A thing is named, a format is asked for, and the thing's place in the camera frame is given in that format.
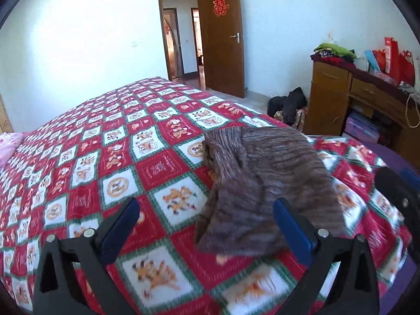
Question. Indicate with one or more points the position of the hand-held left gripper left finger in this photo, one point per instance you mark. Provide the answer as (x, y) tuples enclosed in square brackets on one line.
[(118, 228)]

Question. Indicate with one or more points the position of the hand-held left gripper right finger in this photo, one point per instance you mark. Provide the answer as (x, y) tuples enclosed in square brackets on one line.
[(295, 228)]

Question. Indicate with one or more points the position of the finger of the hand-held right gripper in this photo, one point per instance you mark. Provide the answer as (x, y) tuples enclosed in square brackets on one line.
[(398, 193)]

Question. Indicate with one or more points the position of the brown knitted sweater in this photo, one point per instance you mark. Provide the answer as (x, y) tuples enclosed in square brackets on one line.
[(272, 187)]

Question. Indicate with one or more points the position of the black clothes heap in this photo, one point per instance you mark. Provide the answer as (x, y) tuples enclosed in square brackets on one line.
[(288, 105)]

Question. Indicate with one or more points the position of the pile of folded clothes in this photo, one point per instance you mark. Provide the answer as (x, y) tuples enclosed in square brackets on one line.
[(334, 52)]

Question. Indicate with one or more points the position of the purple bed sheet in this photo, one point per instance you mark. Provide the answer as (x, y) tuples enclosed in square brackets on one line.
[(388, 153)]

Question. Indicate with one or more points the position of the red checked printed bedspread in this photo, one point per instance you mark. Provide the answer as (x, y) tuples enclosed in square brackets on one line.
[(98, 157)]

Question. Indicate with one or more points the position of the purple box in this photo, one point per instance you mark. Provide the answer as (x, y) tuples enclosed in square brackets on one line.
[(362, 126)]

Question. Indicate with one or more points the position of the wooden desk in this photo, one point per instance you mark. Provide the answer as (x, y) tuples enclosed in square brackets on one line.
[(328, 105)]

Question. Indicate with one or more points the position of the red gift bags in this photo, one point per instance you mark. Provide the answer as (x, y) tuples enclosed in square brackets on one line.
[(398, 62)]

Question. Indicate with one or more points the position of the blue paper bag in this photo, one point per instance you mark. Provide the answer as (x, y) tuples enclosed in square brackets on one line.
[(372, 60)]

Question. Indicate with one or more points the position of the pink pillow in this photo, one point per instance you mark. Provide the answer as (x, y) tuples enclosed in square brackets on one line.
[(8, 147)]

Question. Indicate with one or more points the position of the cream wooden headboard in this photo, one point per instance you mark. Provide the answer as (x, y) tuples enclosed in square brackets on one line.
[(5, 115)]

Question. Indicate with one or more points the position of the brown wooden door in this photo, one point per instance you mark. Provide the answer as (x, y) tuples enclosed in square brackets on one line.
[(223, 55)]

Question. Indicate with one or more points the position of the red paper door decoration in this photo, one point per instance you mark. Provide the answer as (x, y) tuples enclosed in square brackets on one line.
[(220, 6)]

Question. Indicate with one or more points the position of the brown door frame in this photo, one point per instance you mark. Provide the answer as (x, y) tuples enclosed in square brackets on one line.
[(160, 32)]

